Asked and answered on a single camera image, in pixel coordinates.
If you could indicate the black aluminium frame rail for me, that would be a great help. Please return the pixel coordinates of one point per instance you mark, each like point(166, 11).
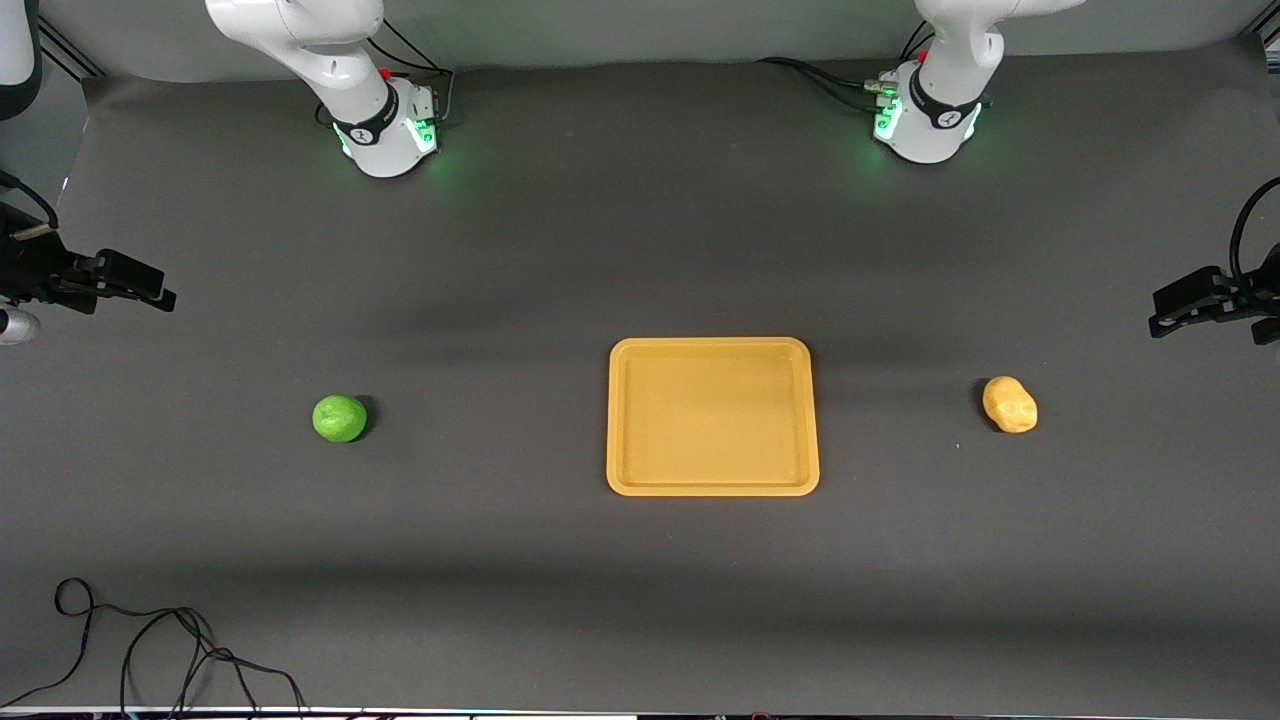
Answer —
point(70, 50)
point(1270, 38)

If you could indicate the green apple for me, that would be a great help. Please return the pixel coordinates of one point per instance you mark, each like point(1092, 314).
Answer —
point(339, 418)

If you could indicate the yellow potato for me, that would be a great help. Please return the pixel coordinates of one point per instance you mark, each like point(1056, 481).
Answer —
point(1010, 405)

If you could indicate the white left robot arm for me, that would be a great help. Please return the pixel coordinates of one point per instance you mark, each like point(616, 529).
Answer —
point(945, 100)

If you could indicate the dark grey table mat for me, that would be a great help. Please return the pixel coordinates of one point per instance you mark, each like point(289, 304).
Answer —
point(600, 600)

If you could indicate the orange plastic tray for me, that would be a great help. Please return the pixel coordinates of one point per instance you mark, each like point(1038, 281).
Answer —
point(712, 420)

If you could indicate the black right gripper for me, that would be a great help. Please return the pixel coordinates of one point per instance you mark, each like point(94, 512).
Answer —
point(30, 268)

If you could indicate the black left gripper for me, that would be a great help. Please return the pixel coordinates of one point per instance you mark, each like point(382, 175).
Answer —
point(1262, 297)

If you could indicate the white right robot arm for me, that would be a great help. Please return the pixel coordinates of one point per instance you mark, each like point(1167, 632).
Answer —
point(330, 60)

